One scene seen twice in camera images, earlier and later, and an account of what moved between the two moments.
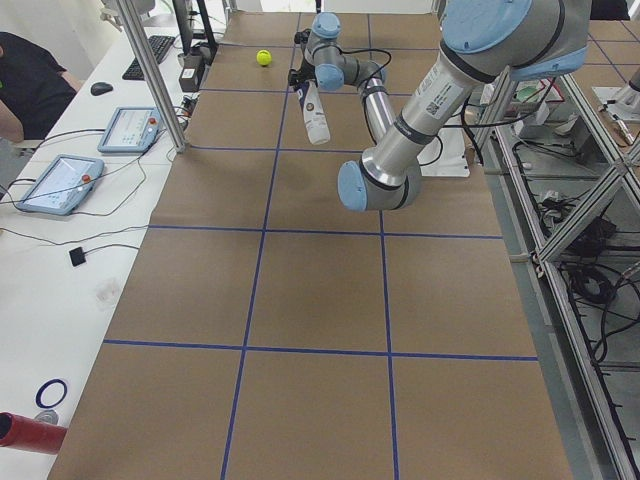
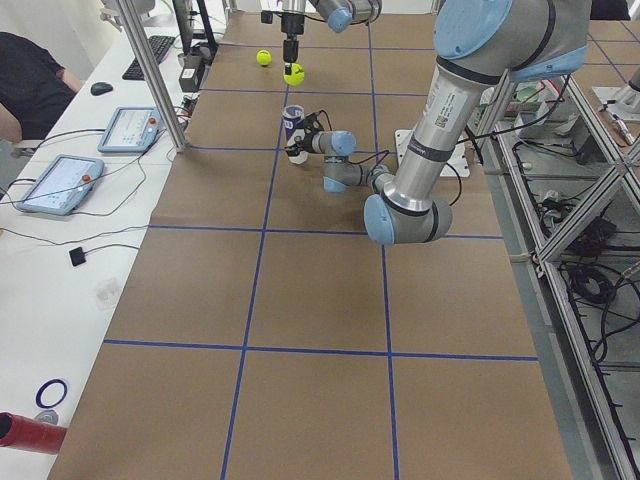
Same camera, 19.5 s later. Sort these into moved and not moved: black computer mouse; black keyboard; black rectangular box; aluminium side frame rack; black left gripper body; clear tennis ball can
Moved: clear tennis ball can; black left gripper body
Not moved: aluminium side frame rack; black computer mouse; black rectangular box; black keyboard
